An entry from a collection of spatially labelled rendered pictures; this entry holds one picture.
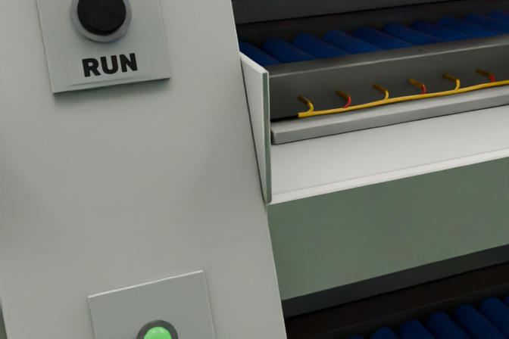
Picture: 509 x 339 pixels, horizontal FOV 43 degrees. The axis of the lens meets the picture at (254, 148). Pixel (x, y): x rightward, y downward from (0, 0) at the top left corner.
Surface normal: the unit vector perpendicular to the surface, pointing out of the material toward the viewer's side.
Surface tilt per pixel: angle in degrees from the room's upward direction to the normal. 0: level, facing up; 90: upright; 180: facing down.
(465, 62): 113
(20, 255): 90
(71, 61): 90
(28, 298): 90
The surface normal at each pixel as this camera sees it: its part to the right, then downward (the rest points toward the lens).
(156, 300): 0.29, -0.03
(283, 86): 0.33, 0.36
